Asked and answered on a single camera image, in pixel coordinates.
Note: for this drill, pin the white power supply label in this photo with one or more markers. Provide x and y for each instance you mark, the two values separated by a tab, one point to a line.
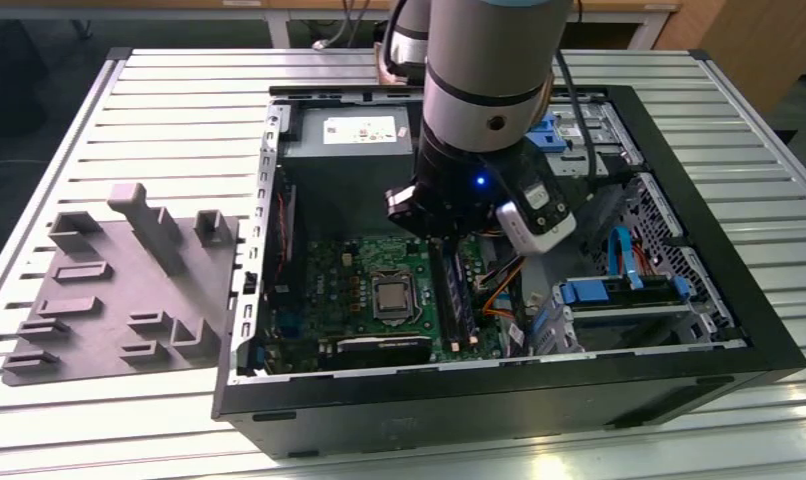
359	130

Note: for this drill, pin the wooden cabinet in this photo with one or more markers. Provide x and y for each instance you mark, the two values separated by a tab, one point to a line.
763	45

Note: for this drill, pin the blue RAM stick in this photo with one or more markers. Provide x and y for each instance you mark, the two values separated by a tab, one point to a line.
455	280
472	310

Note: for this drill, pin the CPU socket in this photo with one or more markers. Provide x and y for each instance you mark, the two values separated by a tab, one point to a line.
392	276

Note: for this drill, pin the metal drive cage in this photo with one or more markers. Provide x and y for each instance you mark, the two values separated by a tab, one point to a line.
610	125

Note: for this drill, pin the wooden desk white frame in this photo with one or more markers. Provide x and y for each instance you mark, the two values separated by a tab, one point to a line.
277	27

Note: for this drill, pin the white wrist webcam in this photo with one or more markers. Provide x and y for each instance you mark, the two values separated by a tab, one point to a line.
543	235

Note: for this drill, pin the grey power supply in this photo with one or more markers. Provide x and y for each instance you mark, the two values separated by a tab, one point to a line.
343	180

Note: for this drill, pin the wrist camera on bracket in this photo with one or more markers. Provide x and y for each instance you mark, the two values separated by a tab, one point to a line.
406	205

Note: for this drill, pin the black graphics card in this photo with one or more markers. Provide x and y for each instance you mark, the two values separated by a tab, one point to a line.
376	352

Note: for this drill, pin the green motherboard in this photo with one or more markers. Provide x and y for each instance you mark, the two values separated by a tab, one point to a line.
336	270

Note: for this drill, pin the blue drive bay latch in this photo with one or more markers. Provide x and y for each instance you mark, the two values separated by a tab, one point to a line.
552	140

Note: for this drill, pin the silver CPU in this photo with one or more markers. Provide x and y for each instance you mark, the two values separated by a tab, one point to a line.
392	299

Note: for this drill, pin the black PC case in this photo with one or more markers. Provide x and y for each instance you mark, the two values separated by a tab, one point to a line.
443	415

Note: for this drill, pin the grey parts rack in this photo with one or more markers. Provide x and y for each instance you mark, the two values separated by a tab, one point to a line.
109	310

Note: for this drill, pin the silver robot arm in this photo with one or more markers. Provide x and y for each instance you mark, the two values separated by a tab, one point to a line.
490	75

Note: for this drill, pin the hard disk in blue carrier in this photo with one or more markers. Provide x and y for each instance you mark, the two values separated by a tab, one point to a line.
583	292

